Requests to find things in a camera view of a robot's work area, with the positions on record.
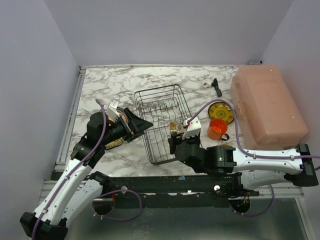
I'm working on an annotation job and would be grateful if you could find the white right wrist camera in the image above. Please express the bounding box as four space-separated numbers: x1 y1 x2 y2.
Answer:
182 117 202 139

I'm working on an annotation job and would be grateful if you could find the yellow patterned plate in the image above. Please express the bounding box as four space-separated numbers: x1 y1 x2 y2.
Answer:
207 101 235 125

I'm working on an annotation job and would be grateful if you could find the teal rimmed large plate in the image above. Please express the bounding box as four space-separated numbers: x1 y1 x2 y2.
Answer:
116 107 129 124

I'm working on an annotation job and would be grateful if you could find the black and white pipe fitting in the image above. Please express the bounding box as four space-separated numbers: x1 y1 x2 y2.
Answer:
202 78 223 98

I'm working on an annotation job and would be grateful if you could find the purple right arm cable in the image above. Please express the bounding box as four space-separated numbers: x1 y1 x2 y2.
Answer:
189 99 320 172

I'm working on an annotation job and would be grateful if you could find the aluminium side rail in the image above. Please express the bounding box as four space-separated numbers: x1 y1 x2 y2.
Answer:
53 66 86 172

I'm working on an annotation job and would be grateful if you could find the dark wire dish rack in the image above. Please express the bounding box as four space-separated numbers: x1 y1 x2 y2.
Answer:
134 84 191 166

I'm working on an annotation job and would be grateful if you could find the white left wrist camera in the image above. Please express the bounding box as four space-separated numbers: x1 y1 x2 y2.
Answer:
106 99 120 122

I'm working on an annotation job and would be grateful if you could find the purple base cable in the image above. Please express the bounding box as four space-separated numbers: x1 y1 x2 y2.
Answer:
228 184 276 218
92 187 143 222

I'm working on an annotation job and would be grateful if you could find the beige ceramic bowl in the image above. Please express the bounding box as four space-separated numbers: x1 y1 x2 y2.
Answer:
169 121 186 135

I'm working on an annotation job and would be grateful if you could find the orange mug black handle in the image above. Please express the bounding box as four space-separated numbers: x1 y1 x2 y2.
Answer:
207 118 230 141

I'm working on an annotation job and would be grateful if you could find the black front table rail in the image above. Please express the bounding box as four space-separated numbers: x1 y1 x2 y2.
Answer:
51 172 261 208

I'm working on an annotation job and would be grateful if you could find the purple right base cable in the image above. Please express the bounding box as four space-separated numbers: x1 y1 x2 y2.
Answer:
228 184 276 218

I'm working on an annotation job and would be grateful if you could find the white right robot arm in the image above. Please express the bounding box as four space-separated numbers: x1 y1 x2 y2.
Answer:
168 132 319 190

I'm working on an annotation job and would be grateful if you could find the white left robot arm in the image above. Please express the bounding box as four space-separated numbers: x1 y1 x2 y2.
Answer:
20 108 153 240

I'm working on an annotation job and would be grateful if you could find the pink plastic storage box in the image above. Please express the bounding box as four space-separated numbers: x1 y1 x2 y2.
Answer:
230 64 308 150

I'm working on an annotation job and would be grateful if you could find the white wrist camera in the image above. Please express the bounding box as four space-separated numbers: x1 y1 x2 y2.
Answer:
106 99 120 122
182 117 202 139

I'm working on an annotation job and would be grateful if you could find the yellow woven bamboo plate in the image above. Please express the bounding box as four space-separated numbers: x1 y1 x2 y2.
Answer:
105 138 123 150

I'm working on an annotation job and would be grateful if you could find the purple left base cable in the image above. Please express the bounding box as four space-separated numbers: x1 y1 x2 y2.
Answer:
92 187 143 222

